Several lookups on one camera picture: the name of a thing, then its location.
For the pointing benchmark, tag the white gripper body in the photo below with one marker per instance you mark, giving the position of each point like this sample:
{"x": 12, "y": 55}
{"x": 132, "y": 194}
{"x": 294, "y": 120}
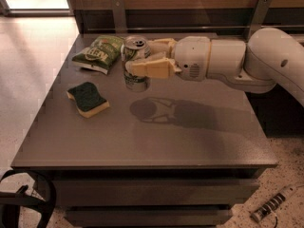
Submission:
{"x": 191, "y": 57}

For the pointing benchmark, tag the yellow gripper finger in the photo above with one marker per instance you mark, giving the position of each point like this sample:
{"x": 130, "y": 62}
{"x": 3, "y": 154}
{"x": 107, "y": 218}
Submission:
{"x": 160, "y": 69}
{"x": 163, "y": 47}

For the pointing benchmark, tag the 7up soda can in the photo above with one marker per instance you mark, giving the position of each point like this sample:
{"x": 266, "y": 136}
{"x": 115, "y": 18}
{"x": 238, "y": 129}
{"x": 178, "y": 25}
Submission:
{"x": 134, "y": 47}

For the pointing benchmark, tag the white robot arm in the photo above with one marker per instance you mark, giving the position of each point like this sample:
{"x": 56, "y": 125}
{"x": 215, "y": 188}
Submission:
{"x": 270, "y": 58}

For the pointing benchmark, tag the green yellow sponge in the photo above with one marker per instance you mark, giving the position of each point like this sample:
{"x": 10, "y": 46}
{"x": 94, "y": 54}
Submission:
{"x": 88, "y": 100}

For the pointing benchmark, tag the green chip bag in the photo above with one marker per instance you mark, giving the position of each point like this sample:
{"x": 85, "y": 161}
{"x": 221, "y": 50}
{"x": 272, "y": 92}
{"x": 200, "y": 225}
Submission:
{"x": 101, "y": 54}

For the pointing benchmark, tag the upper grey drawer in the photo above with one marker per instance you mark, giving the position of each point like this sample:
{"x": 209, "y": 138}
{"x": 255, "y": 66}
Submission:
{"x": 153, "y": 192}

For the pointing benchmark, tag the grey drawer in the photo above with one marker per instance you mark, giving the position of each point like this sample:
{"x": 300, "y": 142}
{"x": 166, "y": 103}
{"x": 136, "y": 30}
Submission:
{"x": 153, "y": 192}
{"x": 148, "y": 217}

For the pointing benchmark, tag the lower grey drawer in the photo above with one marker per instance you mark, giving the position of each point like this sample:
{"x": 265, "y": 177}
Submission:
{"x": 148, "y": 217}

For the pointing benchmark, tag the white power strip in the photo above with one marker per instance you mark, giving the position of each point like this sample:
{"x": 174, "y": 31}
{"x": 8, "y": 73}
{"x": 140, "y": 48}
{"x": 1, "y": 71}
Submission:
{"x": 272, "y": 204}

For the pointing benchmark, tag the left metal bracket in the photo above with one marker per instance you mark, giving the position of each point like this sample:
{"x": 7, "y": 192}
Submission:
{"x": 119, "y": 16}

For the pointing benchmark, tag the metal bracket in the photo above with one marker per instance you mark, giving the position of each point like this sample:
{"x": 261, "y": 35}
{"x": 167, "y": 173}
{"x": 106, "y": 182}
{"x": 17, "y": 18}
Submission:
{"x": 258, "y": 15}
{"x": 119, "y": 16}

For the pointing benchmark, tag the right metal bracket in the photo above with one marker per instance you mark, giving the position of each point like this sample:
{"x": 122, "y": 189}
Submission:
{"x": 258, "y": 15}

